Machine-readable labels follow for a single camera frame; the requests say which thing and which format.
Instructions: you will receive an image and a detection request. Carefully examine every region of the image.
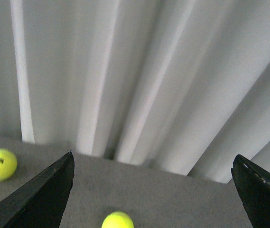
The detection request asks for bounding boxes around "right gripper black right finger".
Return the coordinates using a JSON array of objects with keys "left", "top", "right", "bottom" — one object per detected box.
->
[{"left": 231, "top": 154, "right": 270, "bottom": 228}]

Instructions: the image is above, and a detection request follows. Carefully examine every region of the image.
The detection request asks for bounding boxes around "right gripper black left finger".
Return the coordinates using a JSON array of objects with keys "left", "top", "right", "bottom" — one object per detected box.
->
[{"left": 0, "top": 152, "right": 74, "bottom": 228}]

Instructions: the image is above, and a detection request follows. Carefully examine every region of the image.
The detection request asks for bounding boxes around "plain yellow tennis ball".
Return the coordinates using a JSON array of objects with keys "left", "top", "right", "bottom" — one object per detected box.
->
[{"left": 101, "top": 211, "right": 134, "bottom": 228}]

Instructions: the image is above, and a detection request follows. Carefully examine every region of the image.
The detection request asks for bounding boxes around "white pleated curtain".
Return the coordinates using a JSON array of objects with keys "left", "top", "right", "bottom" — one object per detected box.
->
[{"left": 0, "top": 0, "right": 270, "bottom": 183}]

